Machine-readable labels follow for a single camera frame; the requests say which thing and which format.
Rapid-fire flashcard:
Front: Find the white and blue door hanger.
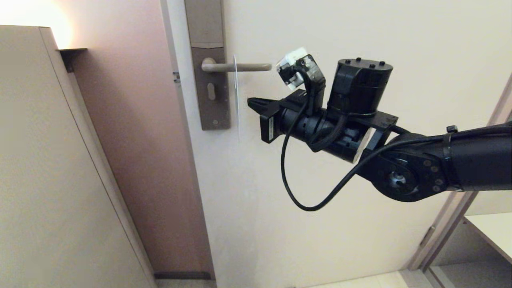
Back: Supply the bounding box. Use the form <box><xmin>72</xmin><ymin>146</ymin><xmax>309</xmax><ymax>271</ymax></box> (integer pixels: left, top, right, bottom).
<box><xmin>232</xmin><ymin>54</ymin><xmax>241</xmax><ymax>137</ymax></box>

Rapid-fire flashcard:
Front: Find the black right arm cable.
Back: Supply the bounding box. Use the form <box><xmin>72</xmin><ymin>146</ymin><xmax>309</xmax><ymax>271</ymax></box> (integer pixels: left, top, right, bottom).
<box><xmin>280</xmin><ymin>68</ymin><xmax>512</xmax><ymax>212</ymax></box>

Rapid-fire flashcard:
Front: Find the white room door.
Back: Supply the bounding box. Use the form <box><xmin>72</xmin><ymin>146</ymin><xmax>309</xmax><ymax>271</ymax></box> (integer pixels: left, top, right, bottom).
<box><xmin>159</xmin><ymin>0</ymin><xmax>512</xmax><ymax>288</ymax></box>

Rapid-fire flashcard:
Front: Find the white closet shelf board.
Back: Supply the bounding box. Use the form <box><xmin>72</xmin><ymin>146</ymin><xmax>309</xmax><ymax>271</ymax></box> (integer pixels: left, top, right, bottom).
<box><xmin>463</xmin><ymin>212</ymin><xmax>512</xmax><ymax>264</ymax></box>

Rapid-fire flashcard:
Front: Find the metal door handle lever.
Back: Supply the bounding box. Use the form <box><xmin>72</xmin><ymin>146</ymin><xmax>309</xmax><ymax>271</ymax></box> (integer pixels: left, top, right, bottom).
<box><xmin>201</xmin><ymin>57</ymin><xmax>272</xmax><ymax>73</ymax></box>

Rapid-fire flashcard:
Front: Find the brown metal lock plate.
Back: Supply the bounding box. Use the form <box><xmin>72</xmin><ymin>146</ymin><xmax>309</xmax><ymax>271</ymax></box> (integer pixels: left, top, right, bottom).
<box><xmin>184</xmin><ymin>0</ymin><xmax>231</xmax><ymax>131</ymax></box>

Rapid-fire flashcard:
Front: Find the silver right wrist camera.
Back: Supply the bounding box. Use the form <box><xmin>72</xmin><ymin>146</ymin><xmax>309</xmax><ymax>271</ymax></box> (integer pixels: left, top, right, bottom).
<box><xmin>276</xmin><ymin>47</ymin><xmax>326</xmax><ymax>116</ymax></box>

